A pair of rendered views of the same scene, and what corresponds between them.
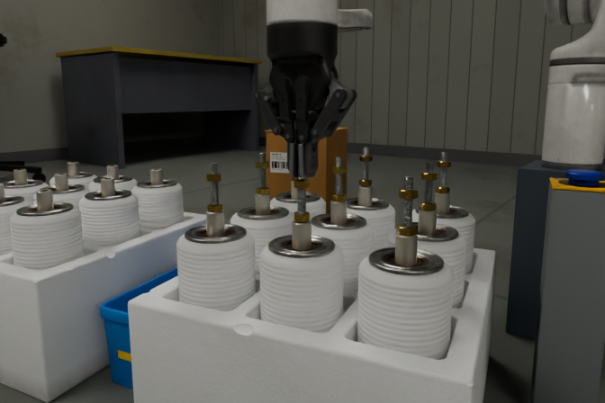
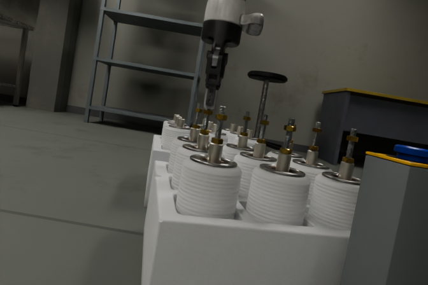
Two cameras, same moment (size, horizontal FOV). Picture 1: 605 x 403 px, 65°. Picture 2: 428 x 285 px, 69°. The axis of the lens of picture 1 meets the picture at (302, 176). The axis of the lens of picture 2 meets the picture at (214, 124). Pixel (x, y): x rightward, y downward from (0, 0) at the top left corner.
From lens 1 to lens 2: 0.52 m
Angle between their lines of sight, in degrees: 53
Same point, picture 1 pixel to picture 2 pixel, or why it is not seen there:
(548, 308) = (346, 271)
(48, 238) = (171, 137)
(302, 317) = (175, 181)
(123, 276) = not seen: hidden behind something
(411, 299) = (185, 173)
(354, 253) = (245, 173)
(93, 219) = not seen: hidden behind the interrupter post
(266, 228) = (228, 151)
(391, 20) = not seen: outside the picture
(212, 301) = (171, 169)
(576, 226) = (374, 193)
